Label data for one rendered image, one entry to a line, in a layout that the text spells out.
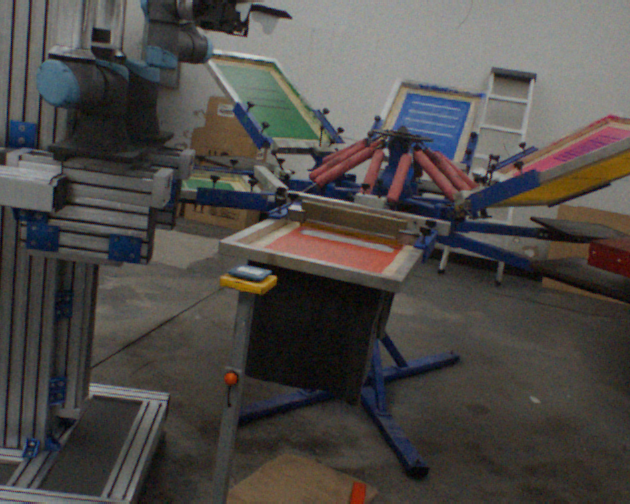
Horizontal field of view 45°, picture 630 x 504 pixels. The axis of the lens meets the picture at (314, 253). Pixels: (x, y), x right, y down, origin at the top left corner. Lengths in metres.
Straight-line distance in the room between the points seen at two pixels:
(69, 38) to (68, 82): 0.11
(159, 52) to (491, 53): 5.25
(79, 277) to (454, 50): 5.00
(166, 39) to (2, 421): 1.39
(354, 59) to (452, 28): 0.90
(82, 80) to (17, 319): 0.85
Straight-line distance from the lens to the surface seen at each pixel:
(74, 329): 2.56
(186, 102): 7.61
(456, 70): 6.94
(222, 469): 2.42
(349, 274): 2.29
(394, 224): 2.83
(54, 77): 2.03
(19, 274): 2.49
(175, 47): 1.90
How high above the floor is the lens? 1.57
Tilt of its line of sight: 14 degrees down
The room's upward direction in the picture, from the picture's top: 9 degrees clockwise
